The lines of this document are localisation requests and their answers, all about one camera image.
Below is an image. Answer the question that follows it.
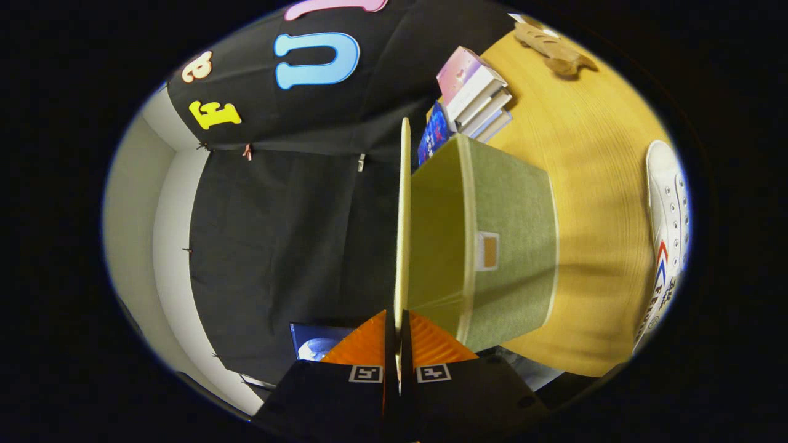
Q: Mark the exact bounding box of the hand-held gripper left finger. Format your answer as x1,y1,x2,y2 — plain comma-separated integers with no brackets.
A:
252,309,398,431

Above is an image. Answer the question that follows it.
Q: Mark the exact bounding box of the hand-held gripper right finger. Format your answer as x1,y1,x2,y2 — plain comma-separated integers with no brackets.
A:
400,311,552,434

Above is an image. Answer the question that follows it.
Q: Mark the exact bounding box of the green fabric storage box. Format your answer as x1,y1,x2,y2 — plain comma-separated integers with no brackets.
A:
394,117,559,353

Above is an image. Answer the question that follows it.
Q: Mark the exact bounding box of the white striped canvas shoe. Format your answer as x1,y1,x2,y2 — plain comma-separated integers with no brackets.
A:
633,140,691,354

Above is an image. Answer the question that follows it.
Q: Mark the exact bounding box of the lit screen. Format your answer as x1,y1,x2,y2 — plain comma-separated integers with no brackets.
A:
289,322,356,362

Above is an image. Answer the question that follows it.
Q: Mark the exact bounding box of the black backdrop cloth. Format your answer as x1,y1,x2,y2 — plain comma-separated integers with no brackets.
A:
166,0,518,385

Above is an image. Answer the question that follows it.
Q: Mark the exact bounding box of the blue cover book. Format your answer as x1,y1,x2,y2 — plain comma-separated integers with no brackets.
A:
417,100,456,167

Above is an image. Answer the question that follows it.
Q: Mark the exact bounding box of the white book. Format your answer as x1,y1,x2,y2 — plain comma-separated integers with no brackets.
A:
471,110,513,143
456,89,513,133

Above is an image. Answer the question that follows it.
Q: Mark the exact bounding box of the pink cover book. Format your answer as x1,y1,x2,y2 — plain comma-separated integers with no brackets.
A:
436,46,509,121

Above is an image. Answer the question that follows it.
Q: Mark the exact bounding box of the brown plush toy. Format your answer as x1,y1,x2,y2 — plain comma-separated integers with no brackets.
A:
513,22,598,78

